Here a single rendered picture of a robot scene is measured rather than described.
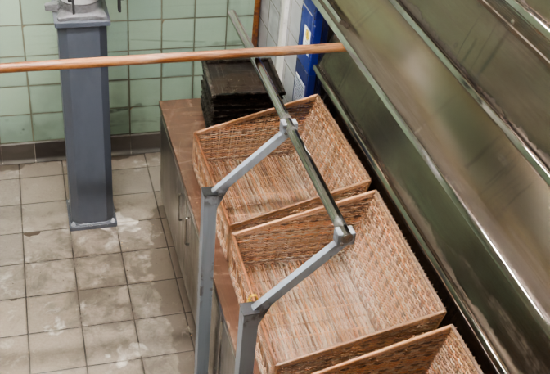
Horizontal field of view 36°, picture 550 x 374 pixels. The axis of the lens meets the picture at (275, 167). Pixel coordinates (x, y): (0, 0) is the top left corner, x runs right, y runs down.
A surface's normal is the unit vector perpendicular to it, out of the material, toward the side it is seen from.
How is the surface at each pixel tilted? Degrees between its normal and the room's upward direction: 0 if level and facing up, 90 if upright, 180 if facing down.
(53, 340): 0
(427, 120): 49
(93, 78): 90
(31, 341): 0
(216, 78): 0
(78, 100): 90
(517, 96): 70
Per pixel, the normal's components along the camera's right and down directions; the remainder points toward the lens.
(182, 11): 0.27, 0.58
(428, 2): -0.88, -0.19
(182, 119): 0.08, -0.81
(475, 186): -0.67, -0.46
